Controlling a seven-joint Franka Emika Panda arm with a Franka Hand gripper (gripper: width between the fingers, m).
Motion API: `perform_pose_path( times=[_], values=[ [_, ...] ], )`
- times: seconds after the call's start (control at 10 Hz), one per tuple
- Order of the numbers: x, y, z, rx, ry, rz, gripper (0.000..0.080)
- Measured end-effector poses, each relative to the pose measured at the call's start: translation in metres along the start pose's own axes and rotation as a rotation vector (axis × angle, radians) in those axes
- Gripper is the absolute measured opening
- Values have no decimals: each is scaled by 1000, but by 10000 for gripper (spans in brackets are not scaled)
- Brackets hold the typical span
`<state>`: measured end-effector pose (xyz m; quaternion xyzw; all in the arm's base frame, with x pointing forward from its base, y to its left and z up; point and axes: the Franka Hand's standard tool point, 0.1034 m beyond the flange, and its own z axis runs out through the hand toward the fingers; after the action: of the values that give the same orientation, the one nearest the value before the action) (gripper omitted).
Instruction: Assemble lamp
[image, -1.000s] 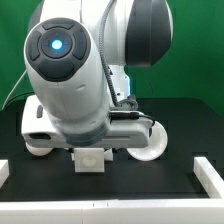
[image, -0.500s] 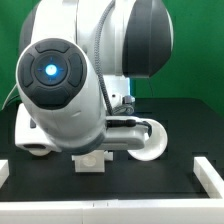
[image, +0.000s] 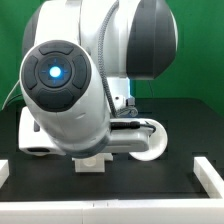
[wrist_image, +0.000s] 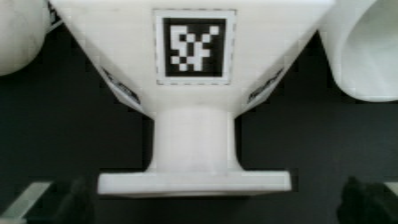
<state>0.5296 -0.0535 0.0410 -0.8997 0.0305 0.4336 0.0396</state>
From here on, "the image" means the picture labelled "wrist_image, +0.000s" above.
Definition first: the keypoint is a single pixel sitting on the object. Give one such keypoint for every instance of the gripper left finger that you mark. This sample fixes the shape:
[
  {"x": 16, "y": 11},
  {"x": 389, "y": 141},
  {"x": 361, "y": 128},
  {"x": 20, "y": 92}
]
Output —
[{"x": 52, "y": 203}]

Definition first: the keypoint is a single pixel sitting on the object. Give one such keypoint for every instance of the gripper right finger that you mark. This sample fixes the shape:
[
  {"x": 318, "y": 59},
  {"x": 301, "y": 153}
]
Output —
[{"x": 370, "y": 203}]

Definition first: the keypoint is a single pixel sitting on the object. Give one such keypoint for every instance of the white lamp base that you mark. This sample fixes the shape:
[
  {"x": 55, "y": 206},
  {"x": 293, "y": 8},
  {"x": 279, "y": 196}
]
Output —
[{"x": 192, "y": 56}]

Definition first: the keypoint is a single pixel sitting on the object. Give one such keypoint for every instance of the white lamp bulb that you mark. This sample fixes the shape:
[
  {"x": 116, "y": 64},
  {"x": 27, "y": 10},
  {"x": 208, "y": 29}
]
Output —
[{"x": 27, "y": 22}]

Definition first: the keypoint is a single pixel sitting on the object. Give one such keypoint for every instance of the white lamp shade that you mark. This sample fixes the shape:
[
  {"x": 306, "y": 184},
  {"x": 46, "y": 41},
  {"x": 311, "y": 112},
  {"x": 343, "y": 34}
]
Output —
[{"x": 359, "y": 38}]

